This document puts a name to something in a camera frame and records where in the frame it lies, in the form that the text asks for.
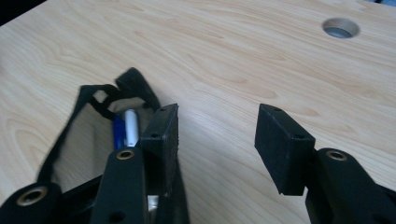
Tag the black mesh pencil case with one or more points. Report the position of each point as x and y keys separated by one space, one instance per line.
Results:
x=134 y=82

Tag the white pen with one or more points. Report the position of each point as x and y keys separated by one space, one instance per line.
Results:
x=131 y=127

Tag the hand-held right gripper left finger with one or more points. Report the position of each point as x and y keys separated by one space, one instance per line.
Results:
x=124 y=186

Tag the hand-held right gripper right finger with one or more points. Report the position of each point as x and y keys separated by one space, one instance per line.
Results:
x=286 y=149

